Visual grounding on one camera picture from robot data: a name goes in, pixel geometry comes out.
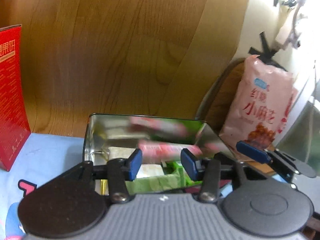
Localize dark metal tin box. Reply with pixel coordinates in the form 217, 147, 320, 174
82, 113, 244, 197

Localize red gift box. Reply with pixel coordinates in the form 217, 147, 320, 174
0, 24, 32, 172

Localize wood-pattern wall sheet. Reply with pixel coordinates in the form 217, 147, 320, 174
0, 0, 254, 140

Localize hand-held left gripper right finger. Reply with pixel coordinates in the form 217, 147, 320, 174
180, 148, 248, 202

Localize white power strip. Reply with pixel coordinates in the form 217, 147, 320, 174
275, 11, 300, 50

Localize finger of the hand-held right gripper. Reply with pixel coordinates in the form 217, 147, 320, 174
236, 141, 317, 183

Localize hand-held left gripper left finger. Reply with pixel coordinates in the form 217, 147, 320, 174
59, 149, 143, 204

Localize printed cartoon blanket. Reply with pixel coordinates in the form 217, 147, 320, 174
0, 132, 110, 240

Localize pile of assorted snack packets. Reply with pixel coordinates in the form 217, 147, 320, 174
100, 145, 200, 195

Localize pink snack packet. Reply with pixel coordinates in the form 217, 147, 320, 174
137, 141, 204, 161

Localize white power cable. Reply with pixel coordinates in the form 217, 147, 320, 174
286, 0, 312, 49

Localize large pink snack bag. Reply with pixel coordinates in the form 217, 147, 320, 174
219, 54, 300, 163

